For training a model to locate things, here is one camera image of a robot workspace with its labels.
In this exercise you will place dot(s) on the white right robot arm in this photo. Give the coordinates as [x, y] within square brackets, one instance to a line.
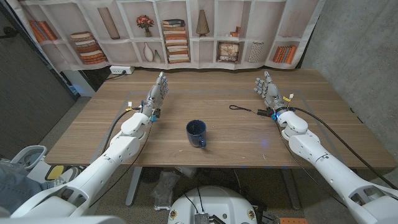
[311, 149]

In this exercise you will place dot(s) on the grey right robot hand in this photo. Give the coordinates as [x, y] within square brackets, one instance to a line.
[272, 95]

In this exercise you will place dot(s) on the orange box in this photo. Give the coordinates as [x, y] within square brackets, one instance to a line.
[292, 221]

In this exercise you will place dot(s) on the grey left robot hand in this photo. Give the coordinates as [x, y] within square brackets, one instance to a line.
[155, 96]

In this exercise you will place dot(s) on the yellow black foot pedal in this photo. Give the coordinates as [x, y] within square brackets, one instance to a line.
[56, 172]

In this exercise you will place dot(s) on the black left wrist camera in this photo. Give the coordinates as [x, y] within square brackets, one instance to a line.
[156, 113]

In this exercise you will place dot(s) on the dark blue ceramic cup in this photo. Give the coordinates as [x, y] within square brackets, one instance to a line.
[195, 137]

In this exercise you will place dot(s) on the printed bookshelf backdrop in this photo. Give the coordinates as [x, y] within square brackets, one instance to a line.
[199, 53]

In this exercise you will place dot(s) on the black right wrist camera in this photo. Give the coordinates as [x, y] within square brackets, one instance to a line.
[273, 115]

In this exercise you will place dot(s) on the white cabinet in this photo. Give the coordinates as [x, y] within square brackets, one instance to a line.
[81, 84]

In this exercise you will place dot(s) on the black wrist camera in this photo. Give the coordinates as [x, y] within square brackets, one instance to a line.
[273, 115]
[156, 113]

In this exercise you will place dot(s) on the white power strip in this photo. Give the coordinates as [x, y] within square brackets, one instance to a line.
[119, 69]

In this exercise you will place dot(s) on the grey white sneaker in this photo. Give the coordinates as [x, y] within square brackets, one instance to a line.
[66, 177]

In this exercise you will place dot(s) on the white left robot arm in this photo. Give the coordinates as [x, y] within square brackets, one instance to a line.
[118, 152]

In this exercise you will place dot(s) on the grey metal table leg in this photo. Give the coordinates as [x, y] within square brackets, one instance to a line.
[292, 193]
[133, 189]

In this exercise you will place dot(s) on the clear plastic bag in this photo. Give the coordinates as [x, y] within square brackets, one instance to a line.
[164, 189]

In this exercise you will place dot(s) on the person in blue jeans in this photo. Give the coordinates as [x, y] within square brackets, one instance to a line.
[15, 189]

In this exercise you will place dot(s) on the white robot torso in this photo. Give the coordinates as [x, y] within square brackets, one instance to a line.
[217, 205]

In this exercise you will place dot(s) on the grey metal heatsink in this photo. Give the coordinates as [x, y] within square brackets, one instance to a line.
[201, 218]

